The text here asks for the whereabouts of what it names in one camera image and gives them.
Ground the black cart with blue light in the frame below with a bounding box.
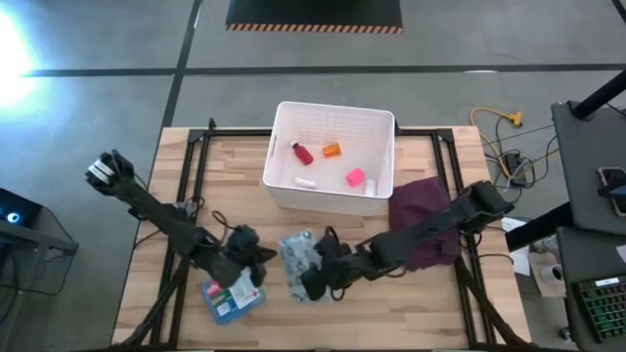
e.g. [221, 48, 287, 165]
[0, 188, 79, 297]

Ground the white cup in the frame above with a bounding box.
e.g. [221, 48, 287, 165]
[540, 263, 565, 286]

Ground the black pole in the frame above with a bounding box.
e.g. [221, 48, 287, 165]
[571, 67, 626, 121]

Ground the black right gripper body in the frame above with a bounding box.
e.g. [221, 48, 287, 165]
[320, 239, 367, 295]

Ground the red bottle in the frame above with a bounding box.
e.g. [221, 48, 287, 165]
[290, 140, 315, 167]

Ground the blue first aid kit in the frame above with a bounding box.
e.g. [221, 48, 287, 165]
[201, 267, 267, 327]

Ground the green-lit keyboard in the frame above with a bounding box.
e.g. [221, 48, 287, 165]
[572, 274, 626, 344]

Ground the yellow extension cable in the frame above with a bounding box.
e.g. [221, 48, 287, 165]
[469, 107, 524, 178]

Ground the pink cup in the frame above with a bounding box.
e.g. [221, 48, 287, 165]
[344, 167, 367, 189]

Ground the black desk bar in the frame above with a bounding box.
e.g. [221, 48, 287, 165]
[505, 202, 576, 253]

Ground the black hazard-striped floor mat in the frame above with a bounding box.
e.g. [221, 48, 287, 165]
[225, 0, 405, 35]

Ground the dark grey desk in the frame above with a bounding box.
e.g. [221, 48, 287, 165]
[556, 225, 626, 352]

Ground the maroon cloth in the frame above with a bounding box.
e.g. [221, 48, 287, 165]
[387, 176, 462, 273]

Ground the black power adapter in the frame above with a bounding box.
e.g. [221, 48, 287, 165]
[503, 151, 527, 187]

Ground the black aluminium table frame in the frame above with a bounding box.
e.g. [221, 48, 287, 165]
[121, 116, 539, 351]

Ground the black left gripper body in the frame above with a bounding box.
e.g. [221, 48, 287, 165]
[224, 224, 264, 269]

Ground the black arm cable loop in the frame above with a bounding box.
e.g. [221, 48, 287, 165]
[210, 209, 237, 235]

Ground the smartphone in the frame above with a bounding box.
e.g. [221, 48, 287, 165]
[597, 166, 626, 218]

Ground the clear patterned bandage packet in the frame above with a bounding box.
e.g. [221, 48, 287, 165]
[278, 229, 335, 303]

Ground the grey side desk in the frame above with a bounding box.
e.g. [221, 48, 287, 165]
[551, 100, 626, 237]

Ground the white plastic basket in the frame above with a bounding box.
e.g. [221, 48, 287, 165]
[262, 101, 396, 218]

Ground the white paper sheet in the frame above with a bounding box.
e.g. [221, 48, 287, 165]
[501, 217, 532, 278]

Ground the black cable tangle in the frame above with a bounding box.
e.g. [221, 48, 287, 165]
[481, 114, 561, 193]

